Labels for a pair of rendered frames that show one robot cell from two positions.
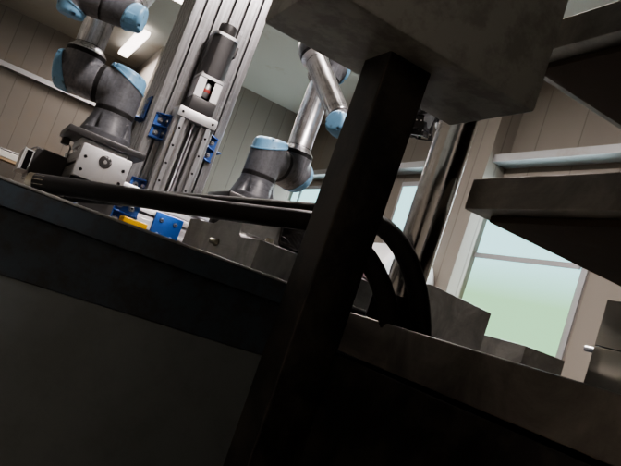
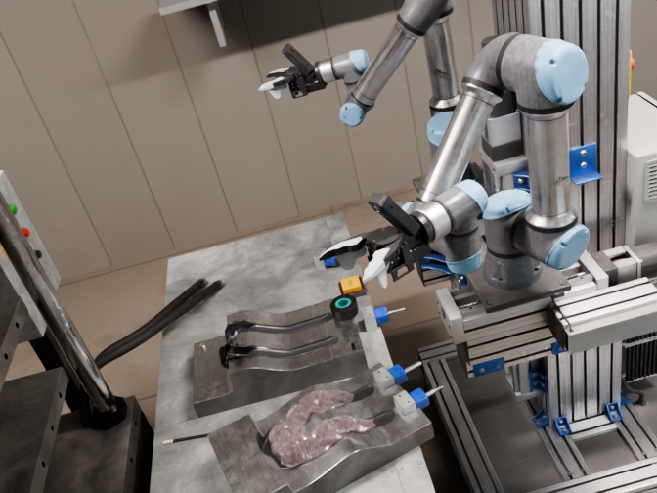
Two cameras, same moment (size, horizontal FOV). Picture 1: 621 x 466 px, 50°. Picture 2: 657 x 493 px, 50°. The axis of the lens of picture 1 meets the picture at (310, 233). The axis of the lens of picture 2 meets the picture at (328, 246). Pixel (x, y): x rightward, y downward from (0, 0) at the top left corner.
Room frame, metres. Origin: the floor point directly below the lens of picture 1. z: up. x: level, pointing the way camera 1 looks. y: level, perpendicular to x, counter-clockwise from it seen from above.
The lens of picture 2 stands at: (2.35, -1.26, 2.21)
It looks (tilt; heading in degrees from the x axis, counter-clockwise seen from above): 34 degrees down; 115
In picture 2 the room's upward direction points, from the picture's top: 15 degrees counter-clockwise
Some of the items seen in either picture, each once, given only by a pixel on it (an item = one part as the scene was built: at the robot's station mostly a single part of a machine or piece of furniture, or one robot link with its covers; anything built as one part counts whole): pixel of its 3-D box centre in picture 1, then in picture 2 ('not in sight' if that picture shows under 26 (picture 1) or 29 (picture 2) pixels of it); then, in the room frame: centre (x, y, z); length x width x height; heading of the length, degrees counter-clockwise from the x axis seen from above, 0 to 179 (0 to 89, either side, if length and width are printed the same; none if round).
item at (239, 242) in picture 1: (271, 250); (274, 347); (1.48, 0.07, 0.87); 0.50 x 0.26 x 0.14; 25
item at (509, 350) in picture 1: (515, 358); not in sight; (1.84, -0.65, 0.83); 0.20 x 0.15 x 0.07; 25
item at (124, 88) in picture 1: (121, 90); (448, 138); (1.94, 0.67, 1.20); 0.13 x 0.12 x 0.14; 95
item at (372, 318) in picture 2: not in sight; (384, 314); (1.76, 0.28, 0.83); 0.13 x 0.05 x 0.05; 25
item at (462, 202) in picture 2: not in sight; (458, 206); (2.10, -0.07, 1.43); 0.11 x 0.08 x 0.09; 52
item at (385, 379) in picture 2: not in sight; (400, 373); (1.87, 0.01, 0.85); 0.13 x 0.05 x 0.05; 42
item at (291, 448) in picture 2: not in sight; (316, 422); (1.71, -0.21, 0.90); 0.26 x 0.18 x 0.08; 42
